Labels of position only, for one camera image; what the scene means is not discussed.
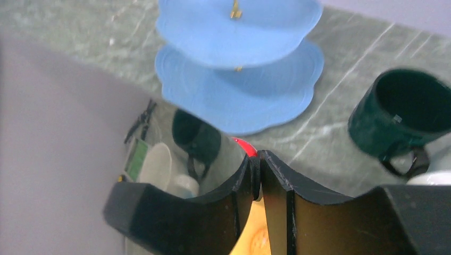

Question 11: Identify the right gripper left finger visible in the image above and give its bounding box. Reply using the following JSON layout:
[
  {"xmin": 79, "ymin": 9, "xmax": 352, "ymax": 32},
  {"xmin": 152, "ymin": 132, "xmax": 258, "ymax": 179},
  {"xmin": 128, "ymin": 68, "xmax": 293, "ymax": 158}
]
[{"xmin": 103, "ymin": 157, "xmax": 260, "ymax": 254}]

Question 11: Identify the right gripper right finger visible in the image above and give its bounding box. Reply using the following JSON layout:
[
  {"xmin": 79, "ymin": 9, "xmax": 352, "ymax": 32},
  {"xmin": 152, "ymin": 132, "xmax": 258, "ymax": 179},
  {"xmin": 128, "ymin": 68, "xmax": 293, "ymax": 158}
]
[{"xmin": 259, "ymin": 150, "xmax": 450, "ymax": 254}]

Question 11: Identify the red donut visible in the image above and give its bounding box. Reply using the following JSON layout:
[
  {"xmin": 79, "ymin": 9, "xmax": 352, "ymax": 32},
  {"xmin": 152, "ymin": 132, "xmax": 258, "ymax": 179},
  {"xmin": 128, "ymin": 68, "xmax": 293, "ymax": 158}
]
[{"xmin": 233, "ymin": 137, "xmax": 257, "ymax": 157}]

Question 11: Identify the blue three-tier cake stand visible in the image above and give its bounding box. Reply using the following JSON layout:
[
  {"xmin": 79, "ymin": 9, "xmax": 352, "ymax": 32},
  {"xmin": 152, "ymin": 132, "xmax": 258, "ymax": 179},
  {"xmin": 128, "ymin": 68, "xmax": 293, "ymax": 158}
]
[{"xmin": 155, "ymin": 1, "xmax": 324, "ymax": 135}]

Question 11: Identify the yellow serving tray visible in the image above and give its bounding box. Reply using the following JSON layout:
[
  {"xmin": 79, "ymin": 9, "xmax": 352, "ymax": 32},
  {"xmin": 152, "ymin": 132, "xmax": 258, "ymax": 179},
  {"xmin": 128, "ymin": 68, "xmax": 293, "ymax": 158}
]
[{"xmin": 230, "ymin": 199, "xmax": 271, "ymax": 255}]

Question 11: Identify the white mug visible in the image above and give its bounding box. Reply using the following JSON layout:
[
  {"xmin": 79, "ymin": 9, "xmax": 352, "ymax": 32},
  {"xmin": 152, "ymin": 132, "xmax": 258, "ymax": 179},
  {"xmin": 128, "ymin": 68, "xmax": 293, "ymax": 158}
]
[{"xmin": 406, "ymin": 148, "xmax": 451, "ymax": 186}]

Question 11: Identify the dark green mug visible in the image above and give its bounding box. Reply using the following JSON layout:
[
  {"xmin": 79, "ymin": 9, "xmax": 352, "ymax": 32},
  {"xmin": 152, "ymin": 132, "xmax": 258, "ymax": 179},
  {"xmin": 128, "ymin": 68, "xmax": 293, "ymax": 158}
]
[{"xmin": 348, "ymin": 69, "xmax": 450, "ymax": 179}]

